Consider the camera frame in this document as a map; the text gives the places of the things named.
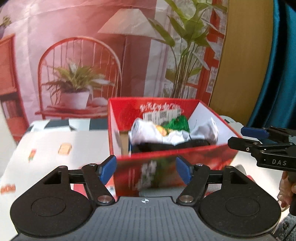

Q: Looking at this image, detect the black fabric garment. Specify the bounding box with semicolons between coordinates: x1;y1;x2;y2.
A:
129;139;210;154

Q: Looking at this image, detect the orange floral cloth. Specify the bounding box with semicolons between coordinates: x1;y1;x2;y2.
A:
156;125;173;137

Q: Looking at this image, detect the white cloth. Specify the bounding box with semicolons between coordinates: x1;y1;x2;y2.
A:
128;118;218;145

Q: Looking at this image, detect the printed room backdrop cloth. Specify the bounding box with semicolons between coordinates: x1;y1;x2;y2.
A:
1;1;228;142

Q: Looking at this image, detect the person right hand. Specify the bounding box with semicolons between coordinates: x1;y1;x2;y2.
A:
277;171;295;208

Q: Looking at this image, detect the grey knitted cloth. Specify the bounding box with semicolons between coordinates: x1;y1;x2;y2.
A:
139;186;184;199

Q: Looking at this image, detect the red strawberry cardboard box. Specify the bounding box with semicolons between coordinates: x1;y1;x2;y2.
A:
108;97;237;196

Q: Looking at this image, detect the patterned tablecloth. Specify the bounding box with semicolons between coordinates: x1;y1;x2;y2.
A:
1;118;280;240

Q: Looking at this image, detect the white shipping label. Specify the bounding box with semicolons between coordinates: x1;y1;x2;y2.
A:
142;108;182;125

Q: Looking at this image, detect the wooden wall panel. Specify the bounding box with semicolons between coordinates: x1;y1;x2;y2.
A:
210;1;273;125

